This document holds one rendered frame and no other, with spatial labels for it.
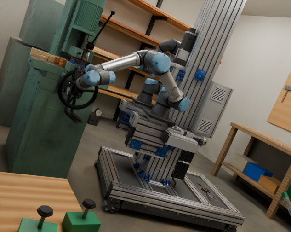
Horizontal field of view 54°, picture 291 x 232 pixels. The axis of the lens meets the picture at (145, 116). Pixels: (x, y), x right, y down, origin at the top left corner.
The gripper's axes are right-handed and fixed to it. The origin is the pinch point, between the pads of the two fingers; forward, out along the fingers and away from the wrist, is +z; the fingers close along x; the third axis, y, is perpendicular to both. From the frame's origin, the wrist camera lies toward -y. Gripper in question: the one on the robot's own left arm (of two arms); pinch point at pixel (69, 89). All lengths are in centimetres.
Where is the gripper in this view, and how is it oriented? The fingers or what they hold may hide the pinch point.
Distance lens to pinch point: 186.8
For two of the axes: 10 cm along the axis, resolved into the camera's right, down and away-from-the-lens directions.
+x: 8.0, 2.3, 5.5
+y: -0.8, 9.6, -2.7
